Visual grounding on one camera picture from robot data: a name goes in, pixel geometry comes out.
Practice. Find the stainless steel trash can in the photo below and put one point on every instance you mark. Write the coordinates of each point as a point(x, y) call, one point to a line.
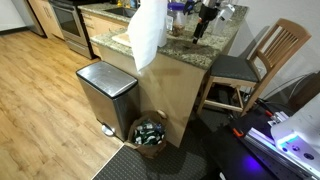
point(106, 86)

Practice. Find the black robot cart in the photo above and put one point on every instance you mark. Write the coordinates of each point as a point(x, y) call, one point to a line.
point(226, 156)

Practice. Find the kitchen sink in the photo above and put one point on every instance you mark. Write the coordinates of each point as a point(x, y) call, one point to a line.
point(121, 12)

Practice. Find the grey refrigerator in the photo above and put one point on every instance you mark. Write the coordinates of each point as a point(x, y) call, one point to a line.
point(26, 16)

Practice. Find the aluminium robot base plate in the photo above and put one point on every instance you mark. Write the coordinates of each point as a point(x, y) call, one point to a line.
point(266, 143)

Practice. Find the clear jar with blue lid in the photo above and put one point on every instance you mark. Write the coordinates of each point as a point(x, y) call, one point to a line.
point(178, 24)

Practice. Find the light cutting board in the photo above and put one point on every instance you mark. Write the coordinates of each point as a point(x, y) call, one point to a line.
point(121, 39)

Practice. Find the wooden tall cabinet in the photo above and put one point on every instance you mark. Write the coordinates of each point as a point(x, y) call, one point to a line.
point(46, 16)

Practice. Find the tall clear plastic cup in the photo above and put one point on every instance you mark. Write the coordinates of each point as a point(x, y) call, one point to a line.
point(222, 28)

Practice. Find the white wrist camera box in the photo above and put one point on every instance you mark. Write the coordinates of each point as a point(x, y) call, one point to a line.
point(226, 12)

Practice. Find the wooden drawer cabinet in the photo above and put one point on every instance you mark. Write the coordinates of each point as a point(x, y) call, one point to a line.
point(100, 26)

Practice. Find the dark floor mat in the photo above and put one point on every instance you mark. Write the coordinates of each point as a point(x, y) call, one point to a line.
point(173, 163)

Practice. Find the brown paper bag with cans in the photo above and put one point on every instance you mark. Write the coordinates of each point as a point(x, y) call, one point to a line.
point(148, 151)

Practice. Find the stainless steel oven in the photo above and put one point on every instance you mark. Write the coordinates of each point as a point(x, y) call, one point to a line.
point(68, 23)

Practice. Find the orange clamp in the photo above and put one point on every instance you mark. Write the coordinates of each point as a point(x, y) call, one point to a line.
point(237, 132)

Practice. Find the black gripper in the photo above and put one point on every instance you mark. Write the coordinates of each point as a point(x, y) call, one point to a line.
point(208, 14)

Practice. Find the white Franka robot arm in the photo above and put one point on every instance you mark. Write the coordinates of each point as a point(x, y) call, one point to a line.
point(303, 126)

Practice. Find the wooden chair with grey seat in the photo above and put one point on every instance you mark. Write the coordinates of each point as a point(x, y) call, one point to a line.
point(233, 68)

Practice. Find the kitchen island with granite top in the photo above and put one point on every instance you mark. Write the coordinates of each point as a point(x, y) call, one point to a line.
point(173, 90)

